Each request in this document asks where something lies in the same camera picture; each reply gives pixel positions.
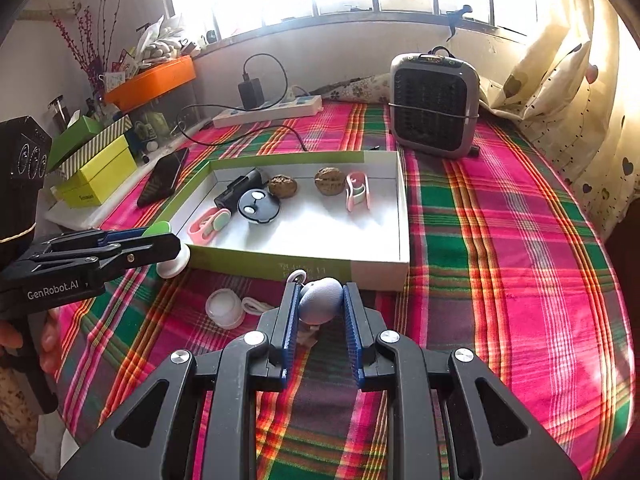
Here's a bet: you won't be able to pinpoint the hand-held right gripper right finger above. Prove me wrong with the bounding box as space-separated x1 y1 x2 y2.
342 282 583 480

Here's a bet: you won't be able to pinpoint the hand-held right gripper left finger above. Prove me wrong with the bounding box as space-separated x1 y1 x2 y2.
57 282 306 480

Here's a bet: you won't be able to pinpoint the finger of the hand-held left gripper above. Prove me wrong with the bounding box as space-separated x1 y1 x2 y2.
30 229 151 253
10 234 182 286

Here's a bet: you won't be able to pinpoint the green and white suction holder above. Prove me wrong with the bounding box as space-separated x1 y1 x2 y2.
141 221 191 279

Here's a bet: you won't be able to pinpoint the grey egg-shaped keychain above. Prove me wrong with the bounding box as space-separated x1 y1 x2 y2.
289 269 345 326

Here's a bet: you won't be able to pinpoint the green cardboard box lid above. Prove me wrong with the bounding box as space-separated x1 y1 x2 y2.
162 150 411 292

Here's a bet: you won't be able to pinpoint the black round case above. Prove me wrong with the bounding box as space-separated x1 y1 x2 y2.
238 187 280 226

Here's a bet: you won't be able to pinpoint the brown walnut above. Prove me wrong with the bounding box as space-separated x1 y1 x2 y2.
268 175 298 198
314 167 346 196

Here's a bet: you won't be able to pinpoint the person's left hand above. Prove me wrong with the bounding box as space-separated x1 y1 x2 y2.
0 310 63 376

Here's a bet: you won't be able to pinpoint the yellow-green cardboard box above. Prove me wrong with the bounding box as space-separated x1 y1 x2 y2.
55 135 138 208

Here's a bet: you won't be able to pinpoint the white round light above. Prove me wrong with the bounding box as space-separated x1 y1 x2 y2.
206 288 246 330

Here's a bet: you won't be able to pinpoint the black smartphone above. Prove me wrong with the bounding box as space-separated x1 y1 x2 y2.
136 147 191 208

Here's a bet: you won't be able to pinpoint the striped cardboard box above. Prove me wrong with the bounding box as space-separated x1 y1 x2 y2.
60 115 133 171

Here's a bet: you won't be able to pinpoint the green cardboard box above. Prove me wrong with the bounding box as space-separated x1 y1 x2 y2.
47 116 104 171

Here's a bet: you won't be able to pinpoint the black rectangular gadget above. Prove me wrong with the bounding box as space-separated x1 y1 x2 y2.
215 169 266 211

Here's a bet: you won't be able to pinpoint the glass jar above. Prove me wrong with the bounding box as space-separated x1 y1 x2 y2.
47 95 69 133

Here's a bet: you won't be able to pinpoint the plaid tablecloth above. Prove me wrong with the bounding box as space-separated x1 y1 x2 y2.
55 100 632 480

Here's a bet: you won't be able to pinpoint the clear storage box orange lid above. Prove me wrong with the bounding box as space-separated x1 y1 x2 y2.
104 55 197 128

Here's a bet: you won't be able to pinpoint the white power strip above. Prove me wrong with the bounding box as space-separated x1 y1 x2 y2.
212 95 323 129

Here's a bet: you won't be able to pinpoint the black charger adapter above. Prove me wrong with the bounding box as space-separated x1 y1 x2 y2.
237 72 265 110

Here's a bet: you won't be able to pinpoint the white plastic bags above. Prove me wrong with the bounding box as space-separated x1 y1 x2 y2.
132 15 201 68

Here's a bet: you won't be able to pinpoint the red branch decoration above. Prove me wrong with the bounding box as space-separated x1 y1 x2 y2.
50 0 136 92

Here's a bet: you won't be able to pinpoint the grey desk heater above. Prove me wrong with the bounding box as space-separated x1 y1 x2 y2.
389 50 482 160

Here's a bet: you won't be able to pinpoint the floral cloth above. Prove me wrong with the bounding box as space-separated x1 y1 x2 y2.
322 74 396 104

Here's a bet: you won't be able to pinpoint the cream heart print curtain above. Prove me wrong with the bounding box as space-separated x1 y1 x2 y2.
480 0 632 241

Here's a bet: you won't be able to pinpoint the black window hook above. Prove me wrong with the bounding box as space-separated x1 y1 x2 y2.
445 5 473 41

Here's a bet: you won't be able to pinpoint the white cord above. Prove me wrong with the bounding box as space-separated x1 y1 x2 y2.
242 296 278 315

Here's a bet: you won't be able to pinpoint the black charging cable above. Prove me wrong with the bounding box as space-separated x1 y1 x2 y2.
176 52 382 153

